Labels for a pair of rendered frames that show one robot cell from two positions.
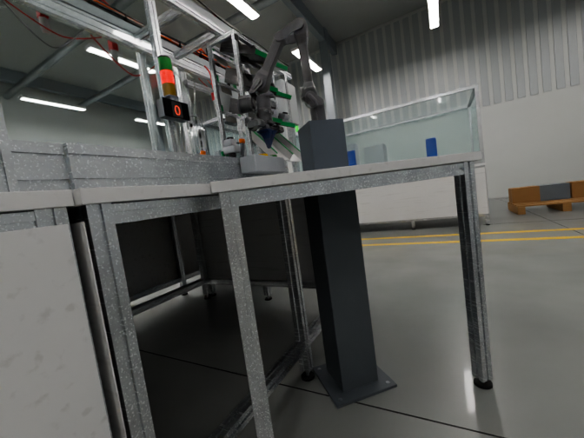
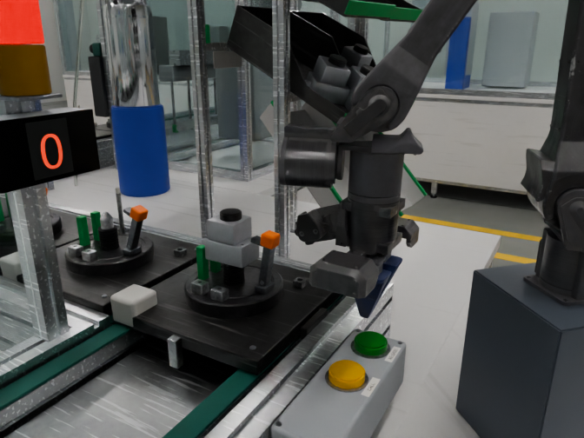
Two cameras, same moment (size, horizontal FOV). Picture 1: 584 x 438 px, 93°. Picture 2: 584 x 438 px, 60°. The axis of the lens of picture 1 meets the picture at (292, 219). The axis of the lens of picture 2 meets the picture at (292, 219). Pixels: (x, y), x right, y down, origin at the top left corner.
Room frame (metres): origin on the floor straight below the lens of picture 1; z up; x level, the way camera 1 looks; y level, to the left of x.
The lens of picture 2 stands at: (0.63, 0.13, 1.31)
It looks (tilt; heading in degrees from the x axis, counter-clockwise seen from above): 19 degrees down; 1
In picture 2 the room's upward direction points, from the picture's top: straight up
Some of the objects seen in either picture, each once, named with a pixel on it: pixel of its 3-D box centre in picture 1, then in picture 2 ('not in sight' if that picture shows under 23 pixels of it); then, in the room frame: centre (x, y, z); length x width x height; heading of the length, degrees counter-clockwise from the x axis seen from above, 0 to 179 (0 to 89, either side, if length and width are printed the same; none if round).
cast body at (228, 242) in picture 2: (229, 145); (225, 234); (1.29, 0.23, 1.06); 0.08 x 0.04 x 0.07; 61
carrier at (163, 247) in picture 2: not in sight; (108, 234); (1.41, 0.45, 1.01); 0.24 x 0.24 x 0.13; 61
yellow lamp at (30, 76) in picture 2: (169, 90); (22, 69); (1.17, 0.42, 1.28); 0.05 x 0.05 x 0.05
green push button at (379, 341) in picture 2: not in sight; (370, 346); (1.16, 0.04, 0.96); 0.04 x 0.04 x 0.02
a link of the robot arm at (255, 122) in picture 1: (265, 120); (371, 226); (1.16, 0.05, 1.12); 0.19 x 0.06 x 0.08; 151
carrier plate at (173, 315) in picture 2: not in sight; (235, 299); (1.28, 0.22, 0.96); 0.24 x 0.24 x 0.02; 61
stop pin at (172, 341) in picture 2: not in sight; (175, 351); (1.17, 0.29, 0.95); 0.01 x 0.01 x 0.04; 61
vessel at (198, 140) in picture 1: (198, 141); (130, 39); (2.20, 0.63, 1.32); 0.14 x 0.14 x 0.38
